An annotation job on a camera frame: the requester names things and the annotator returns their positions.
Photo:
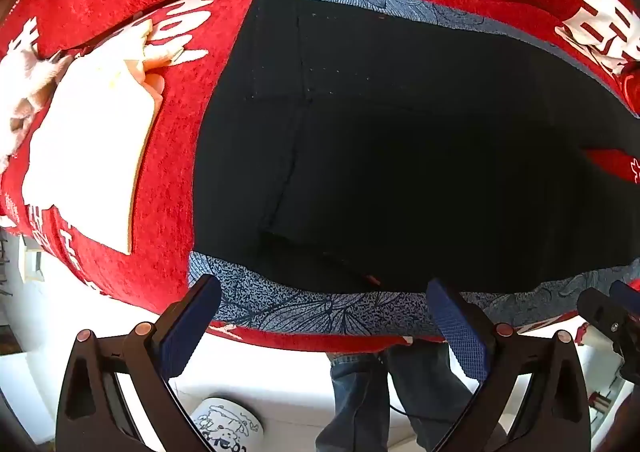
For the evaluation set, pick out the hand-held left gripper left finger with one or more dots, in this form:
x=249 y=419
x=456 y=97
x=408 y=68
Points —
x=192 y=317

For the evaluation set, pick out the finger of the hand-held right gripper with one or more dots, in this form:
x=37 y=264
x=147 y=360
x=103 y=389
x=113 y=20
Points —
x=625 y=297
x=602 y=312

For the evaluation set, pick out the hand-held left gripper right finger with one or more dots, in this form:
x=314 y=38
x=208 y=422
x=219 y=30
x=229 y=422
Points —
x=457 y=327

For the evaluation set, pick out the black pants with blue trim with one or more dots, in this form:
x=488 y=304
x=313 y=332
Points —
x=375 y=156

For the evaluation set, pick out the red printed blanket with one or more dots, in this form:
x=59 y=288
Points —
x=165 y=212

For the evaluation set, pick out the white cartoon print cup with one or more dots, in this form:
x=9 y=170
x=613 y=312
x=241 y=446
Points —
x=225 y=427

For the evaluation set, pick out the person's legs in blue jeans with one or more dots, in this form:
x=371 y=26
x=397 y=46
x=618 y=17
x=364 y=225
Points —
x=350 y=397

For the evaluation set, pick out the cream folded cloth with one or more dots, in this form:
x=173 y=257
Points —
x=90 y=141

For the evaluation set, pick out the pink fluffy cloth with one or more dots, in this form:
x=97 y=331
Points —
x=30 y=76

